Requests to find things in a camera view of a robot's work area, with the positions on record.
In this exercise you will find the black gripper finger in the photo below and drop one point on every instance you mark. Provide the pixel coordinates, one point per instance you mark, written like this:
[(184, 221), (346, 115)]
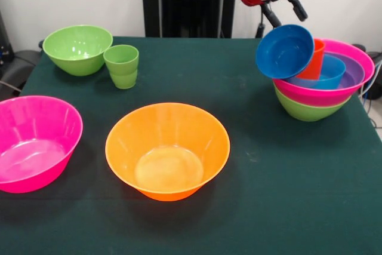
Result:
[(273, 16), (299, 8)]

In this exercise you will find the dark blue bowl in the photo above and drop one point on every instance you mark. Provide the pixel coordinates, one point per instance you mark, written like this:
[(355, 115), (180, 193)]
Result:
[(283, 52)]

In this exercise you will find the orange-red plastic cup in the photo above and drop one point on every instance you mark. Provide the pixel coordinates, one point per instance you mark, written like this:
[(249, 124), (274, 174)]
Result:
[(313, 64)]

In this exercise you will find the pink plastic bowl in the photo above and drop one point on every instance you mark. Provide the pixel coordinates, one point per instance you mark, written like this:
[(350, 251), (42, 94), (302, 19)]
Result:
[(35, 135), (352, 55)]

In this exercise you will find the translucent blue bowl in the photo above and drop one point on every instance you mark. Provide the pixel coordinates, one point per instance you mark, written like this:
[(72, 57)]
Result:
[(332, 73)]

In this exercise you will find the purple plastic bowl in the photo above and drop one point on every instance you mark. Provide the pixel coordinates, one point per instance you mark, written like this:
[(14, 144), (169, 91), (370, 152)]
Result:
[(355, 73)]

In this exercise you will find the orange plastic bowl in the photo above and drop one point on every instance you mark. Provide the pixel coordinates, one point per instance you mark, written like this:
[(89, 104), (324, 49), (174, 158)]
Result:
[(167, 123)]

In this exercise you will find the green plastic bowl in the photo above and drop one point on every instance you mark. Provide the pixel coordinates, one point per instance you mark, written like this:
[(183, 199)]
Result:
[(310, 113), (77, 46)]

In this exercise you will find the green plastic cup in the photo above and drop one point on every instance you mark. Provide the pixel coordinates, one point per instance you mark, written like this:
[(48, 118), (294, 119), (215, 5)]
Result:
[(122, 73)]

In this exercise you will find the dark green tablecloth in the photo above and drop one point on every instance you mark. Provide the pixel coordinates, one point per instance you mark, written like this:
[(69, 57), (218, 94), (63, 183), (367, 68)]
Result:
[(268, 192)]

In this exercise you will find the black equipment box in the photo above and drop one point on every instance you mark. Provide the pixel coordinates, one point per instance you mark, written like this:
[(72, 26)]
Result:
[(4, 40)]

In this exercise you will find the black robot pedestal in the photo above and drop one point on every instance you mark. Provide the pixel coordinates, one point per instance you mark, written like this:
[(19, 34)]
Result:
[(185, 4)]

